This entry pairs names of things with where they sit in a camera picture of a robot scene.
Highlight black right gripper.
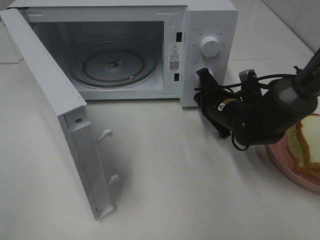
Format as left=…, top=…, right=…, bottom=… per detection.
left=194, top=67, right=243, bottom=139

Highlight pink plate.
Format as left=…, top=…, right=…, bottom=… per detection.
left=265, top=129, right=320, bottom=193

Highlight toast sandwich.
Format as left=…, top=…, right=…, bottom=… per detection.
left=286, top=113, right=320, bottom=178

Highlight white microwave door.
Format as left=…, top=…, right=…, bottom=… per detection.
left=0, top=8, right=119, bottom=220

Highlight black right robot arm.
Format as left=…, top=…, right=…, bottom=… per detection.
left=194, top=51, right=320, bottom=151

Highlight white upper microwave knob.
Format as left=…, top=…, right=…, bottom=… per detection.
left=200, top=34, right=221, bottom=58

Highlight white adjacent table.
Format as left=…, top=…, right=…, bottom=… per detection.
left=228, top=0, right=316, bottom=61

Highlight glass microwave turntable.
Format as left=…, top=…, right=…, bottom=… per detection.
left=69, top=41, right=162, bottom=89

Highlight white microwave oven body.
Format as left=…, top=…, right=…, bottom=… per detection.
left=0, top=0, right=238, bottom=113

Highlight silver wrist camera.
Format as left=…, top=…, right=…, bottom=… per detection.
left=238, top=69, right=262, bottom=95

